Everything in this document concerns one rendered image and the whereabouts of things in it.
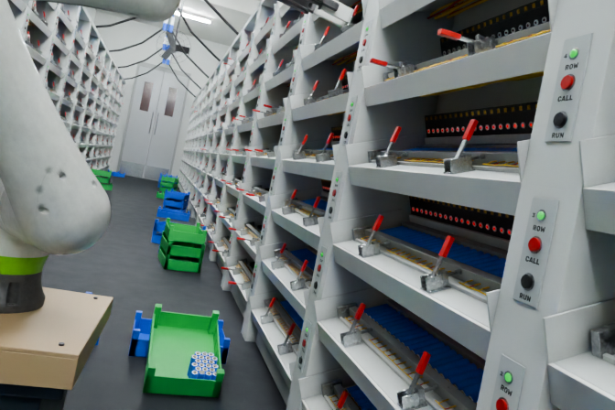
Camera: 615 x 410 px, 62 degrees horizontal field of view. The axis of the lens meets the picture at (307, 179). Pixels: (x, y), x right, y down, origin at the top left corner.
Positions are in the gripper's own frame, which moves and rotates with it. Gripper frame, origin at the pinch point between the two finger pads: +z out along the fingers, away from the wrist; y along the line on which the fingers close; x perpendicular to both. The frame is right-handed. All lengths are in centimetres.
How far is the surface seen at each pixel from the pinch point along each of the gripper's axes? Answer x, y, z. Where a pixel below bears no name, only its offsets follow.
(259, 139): 17, 150, 23
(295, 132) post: 16, 80, 21
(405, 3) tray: -7.8, -2.7, 13.3
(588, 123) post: 21, -59, 17
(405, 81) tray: 10.2, -10.9, 16.0
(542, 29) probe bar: 5.0, -42.2, 19.0
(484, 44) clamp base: 6.5, -33.1, 16.6
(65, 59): -2, 362, -113
